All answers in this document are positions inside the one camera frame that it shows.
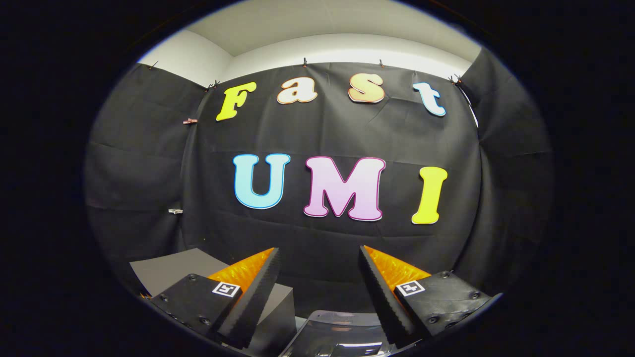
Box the grey box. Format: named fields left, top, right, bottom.
left=130, top=248, right=297, bottom=357

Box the black backdrop cloth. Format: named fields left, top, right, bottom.
left=83, top=47, right=554, bottom=318

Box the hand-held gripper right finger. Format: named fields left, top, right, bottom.
left=359, top=245, right=502, bottom=349

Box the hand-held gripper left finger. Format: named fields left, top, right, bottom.
left=149, top=247, right=280, bottom=350

